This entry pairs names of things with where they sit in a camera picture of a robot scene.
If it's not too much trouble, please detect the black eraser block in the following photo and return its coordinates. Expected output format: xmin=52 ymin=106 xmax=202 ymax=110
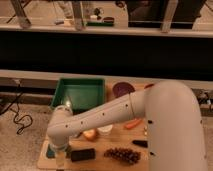
xmin=71 ymin=148 xmax=96 ymax=162

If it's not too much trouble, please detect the red bowl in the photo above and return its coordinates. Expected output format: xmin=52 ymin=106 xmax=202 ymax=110
xmin=144 ymin=84 xmax=154 ymax=89

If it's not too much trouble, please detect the purple bowl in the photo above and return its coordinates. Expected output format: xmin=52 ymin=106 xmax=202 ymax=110
xmin=112 ymin=82 xmax=135 ymax=98

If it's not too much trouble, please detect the bunch of grapes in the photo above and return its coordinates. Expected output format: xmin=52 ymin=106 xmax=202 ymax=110
xmin=104 ymin=148 xmax=141 ymax=165

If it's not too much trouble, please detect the white round container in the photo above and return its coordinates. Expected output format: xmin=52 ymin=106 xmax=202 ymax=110
xmin=97 ymin=125 xmax=113 ymax=135

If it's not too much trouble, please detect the green sponge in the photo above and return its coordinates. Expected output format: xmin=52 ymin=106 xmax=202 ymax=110
xmin=45 ymin=143 xmax=73 ymax=159

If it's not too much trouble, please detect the red yellow apple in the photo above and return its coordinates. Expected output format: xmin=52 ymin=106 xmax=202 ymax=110
xmin=83 ymin=129 xmax=97 ymax=141

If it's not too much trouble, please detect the black handled tool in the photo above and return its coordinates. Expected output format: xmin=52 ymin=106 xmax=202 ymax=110
xmin=132 ymin=140 xmax=148 ymax=148

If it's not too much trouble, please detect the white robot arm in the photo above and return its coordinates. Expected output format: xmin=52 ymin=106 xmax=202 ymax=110
xmin=47 ymin=80 xmax=208 ymax=171

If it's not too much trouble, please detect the orange carrot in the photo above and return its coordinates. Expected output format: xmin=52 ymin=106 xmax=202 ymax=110
xmin=124 ymin=119 xmax=142 ymax=130

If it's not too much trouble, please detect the green plastic tray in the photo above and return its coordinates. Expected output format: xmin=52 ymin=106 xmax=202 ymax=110
xmin=51 ymin=78 xmax=105 ymax=113

